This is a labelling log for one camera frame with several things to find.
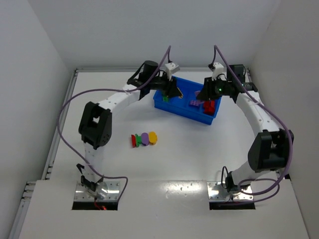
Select red stud duplo brick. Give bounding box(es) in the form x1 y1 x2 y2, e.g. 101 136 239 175
203 107 215 116

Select yellow rounded duplo brick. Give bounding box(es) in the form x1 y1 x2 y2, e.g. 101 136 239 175
149 131 158 145

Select purple rounded brick cluster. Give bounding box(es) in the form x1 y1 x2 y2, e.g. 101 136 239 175
141 132 150 146

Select green brick cluster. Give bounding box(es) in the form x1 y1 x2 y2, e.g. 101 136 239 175
135 134 143 147

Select red half-round brick cluster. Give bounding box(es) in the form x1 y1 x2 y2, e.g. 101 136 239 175
131 134 136 148

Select red rectangular duplo brick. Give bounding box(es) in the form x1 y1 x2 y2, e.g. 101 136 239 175
203 101 210 109

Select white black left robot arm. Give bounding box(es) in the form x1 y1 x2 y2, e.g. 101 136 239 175
79 60 182 187

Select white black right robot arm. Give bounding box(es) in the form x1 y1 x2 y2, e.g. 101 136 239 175
196 62 294 191

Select blue plastic divided bin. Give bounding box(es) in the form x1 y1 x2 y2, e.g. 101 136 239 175
153 77 221 125

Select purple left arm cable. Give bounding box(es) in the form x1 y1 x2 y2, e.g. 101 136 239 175
56 45 172 200

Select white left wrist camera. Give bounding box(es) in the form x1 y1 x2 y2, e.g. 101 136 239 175
164 62 180 81

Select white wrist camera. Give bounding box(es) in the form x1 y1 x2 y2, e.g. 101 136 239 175
164 62 180 81
208 62 224 79

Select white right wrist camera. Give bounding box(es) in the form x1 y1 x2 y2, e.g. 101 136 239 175
208 62 224 79

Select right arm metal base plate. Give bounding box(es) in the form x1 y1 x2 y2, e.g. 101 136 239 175
207 181 254 203

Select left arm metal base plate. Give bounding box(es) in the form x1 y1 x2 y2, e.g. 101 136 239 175
74 180 121 203

